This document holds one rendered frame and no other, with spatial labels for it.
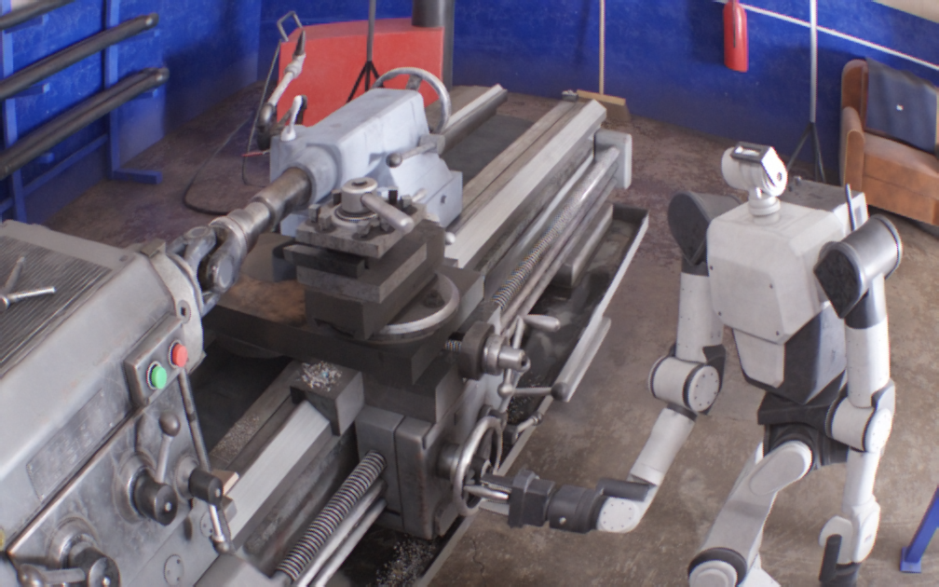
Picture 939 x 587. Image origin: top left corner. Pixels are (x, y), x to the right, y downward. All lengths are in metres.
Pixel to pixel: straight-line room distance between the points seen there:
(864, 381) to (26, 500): 1.22
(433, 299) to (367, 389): 0.19
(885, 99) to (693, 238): 3.72
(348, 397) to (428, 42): 3.10
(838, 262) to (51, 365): 1.07
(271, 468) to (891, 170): 4.07
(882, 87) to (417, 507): 4.00
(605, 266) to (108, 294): 2.25
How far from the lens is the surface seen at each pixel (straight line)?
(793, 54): 5.62
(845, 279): 1.28
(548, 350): 2.67
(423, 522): 1.83
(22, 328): 1.06
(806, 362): 1.43
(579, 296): 2.93
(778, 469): 1.58
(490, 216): 2.34
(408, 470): 1.75
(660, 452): 1.63
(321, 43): 4.69
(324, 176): 1.91
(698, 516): 2.74
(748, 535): 1.75
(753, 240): 1.40
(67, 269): 1.17
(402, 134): 2.14
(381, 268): 1.63
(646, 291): 3.84
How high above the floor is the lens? 1.82
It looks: 29 degrees down
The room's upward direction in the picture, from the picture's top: 1 degrees clockwise
